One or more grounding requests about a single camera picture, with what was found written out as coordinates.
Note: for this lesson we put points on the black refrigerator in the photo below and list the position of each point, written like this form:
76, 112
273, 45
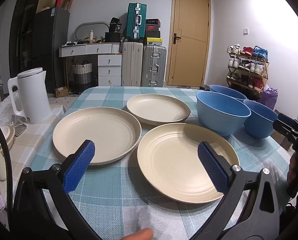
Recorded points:
52, 50

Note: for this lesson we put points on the woven laundry basket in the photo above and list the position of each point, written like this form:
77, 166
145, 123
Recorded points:
82, 73

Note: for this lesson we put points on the teal suitcase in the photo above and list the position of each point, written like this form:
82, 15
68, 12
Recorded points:
133, 22

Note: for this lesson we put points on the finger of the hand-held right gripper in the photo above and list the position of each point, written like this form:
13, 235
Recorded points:
281, 117
279, 127

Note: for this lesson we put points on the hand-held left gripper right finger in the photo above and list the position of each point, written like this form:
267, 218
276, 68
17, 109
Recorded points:
212, 166

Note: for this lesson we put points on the metal folding stand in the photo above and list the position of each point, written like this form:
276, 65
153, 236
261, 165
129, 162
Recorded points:
18, 126

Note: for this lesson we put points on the white light switch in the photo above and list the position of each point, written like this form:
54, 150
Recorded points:
246, 31

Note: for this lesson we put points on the person's right hand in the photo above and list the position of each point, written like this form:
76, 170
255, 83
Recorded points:
293, 170

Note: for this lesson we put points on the white dressing desk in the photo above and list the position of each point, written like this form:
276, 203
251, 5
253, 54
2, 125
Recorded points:
106, 62

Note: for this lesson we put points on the blue bowl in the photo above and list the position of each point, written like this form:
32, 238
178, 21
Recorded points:
222, 115
260, 122
229, 92

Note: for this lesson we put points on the wooden door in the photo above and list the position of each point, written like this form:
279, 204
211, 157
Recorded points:
189, 42

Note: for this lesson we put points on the stack of shoe boxes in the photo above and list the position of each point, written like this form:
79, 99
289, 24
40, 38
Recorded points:
152, 27

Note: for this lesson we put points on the white electric kettle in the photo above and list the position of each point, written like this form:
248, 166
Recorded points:
33, 97

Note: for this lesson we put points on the wooden shoe rack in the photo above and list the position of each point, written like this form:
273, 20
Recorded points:
265, 72

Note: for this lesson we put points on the purple bag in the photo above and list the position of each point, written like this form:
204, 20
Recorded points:
269, 97

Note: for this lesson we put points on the oval mirror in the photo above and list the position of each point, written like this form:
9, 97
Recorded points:
83, 27

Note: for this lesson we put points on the clear plastic bag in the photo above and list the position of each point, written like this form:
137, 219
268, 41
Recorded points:
1, 107

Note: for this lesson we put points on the dark wardrobe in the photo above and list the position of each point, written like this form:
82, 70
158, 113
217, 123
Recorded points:
23, 30

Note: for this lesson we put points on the teal checked tablecloth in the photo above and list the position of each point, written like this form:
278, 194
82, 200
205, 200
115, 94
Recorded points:
113, 187

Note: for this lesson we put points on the beige bottle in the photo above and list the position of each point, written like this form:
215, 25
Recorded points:
91, 37

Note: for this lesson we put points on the silver suitcase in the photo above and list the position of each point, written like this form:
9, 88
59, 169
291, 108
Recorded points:
154, 66

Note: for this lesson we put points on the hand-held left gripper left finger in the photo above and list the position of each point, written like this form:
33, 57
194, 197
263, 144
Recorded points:
80, 162

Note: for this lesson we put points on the shoe rack with shoes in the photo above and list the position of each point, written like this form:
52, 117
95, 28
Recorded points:
254, 67

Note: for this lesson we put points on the cream plate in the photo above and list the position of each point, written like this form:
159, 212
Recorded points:
179, 162
98, 132
157, 107

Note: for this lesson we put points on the person's left hand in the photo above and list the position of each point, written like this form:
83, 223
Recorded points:
138, 234

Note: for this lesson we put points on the small cardboard box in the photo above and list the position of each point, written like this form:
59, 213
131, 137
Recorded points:
61, 92

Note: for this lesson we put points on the beige suitcase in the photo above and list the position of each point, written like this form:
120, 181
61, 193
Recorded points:
131, 63

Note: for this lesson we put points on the stack of cream bowls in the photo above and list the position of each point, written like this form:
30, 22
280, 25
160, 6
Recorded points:
4, 136

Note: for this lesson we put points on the black and white rug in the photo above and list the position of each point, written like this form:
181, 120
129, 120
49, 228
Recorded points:
71, 95

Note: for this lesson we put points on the beige checked tablecloth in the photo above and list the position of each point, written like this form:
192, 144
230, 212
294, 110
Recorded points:
33, 140

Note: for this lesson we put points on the black bag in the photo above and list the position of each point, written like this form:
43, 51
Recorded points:
115, 25

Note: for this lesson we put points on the red box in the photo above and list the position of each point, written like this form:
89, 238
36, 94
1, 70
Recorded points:
59, 0

